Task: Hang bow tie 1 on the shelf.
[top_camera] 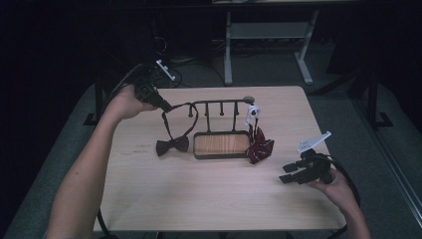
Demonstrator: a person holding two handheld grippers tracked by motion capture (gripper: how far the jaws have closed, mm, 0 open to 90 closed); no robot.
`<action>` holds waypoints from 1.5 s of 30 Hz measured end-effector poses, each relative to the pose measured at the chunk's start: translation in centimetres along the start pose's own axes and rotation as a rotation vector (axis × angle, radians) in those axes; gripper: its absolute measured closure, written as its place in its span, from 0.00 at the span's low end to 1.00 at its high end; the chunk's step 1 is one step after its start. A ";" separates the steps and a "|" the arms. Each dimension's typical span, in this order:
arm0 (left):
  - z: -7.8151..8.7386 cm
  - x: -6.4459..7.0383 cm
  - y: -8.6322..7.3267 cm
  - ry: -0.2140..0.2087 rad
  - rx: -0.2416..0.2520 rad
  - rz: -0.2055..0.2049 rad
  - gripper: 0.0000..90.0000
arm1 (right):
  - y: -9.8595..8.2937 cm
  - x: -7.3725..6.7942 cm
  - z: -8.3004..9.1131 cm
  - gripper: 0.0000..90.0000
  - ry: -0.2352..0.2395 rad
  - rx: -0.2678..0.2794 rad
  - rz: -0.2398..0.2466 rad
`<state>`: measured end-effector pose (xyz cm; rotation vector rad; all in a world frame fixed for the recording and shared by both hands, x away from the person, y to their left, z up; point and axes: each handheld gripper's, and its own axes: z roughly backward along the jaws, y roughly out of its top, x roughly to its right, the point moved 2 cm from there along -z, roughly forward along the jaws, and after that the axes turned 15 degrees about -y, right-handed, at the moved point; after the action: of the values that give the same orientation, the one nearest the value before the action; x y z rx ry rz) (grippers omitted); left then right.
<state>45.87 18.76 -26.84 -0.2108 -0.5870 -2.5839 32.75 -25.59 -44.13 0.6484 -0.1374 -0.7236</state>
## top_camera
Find red striped bow tie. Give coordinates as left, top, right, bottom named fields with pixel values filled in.
left=244, top=103, right=276, bottom=165

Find black metal stand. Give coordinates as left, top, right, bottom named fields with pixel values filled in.
left=365, top=70, right=395, bottom=129
left=83, top=74, right=106, bottom=127

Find white metal desk frame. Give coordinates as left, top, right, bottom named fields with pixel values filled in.
left=223, top=9, right=320, bottom=87

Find black hook rack wooden tray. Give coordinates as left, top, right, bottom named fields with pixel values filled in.
left=187, top=99, right=257, bottom=160

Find black floor cables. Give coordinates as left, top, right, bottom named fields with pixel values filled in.
left=150, top=19, right=227, bottom=89

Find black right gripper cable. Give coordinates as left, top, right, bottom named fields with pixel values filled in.
left=326, top=154, right=362, bottom=239

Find person's right hand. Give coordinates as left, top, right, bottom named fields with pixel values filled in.
left=307, top=168, right=356, bottom=215

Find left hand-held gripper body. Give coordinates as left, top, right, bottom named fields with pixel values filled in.
left=127, top=59, right=177, bottom=105

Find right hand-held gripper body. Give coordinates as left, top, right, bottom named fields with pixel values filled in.
left=297, top=130, right=334, bottom=185

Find person's left hand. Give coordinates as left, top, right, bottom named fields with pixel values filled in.
left=105, top=84, right=159, bottom=121

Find dark brown bow tie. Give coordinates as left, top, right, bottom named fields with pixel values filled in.
left=155, top=102, right=200, bottom=157

